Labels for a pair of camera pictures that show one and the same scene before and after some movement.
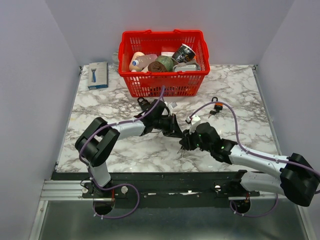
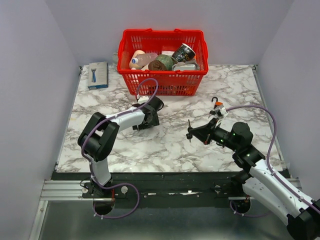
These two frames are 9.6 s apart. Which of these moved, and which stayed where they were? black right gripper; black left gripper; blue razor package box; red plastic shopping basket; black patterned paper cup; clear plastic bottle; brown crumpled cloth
Moved: black right gripper; black left gripper
Stayed: brown crumpled cloth; red plastic shopping basket; black patterned paper cup; clear plastic bottle; blue razor package box
